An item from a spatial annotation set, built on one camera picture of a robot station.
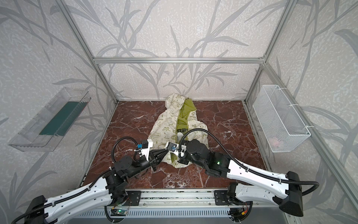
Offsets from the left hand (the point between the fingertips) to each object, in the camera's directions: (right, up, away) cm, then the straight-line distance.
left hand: (169, 149), depth 67 cm
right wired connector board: (+35, -34, +3) cm, 49 cm away
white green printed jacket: (+1, +10, +37) cm, 39 cm away
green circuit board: (-27, -33, +4) cm, 43 cm away
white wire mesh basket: (+51, +11, -6) cm, 52 cm away
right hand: (+3, +5, +2) cm, 6 cm away
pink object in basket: (+55, +3, +6) cm, 55 cm away
